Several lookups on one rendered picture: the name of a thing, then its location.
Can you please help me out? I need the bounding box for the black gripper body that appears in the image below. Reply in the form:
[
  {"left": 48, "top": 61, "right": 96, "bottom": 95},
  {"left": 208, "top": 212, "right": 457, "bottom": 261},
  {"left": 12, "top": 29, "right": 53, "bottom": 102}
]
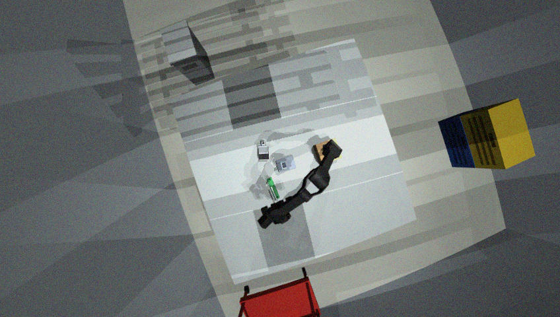
[{"left": 261, "top": 196, "right": 292, "bottom": 215}]

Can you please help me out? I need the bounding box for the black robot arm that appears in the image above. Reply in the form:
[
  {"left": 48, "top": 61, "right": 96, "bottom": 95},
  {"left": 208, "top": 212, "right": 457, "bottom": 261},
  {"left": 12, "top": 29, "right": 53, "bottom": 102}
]
[{"left": 257, "top": 139, "right": 343, "bottom": 229}]

